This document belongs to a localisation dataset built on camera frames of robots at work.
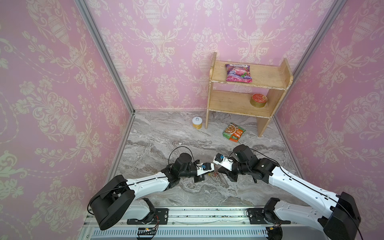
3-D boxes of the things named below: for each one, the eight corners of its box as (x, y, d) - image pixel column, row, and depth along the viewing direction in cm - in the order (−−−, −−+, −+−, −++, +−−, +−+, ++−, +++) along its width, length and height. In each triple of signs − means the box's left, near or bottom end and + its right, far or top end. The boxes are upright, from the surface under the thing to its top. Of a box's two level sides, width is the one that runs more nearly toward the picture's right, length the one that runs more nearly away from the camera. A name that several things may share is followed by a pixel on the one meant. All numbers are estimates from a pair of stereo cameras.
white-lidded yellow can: (192, 129, 112) (192, 124, 107) (192, 121, 117) (192, 116, 112) (202, 129, 112) (202, 124, 107) (201, 121, 117) (202, 116, 112)
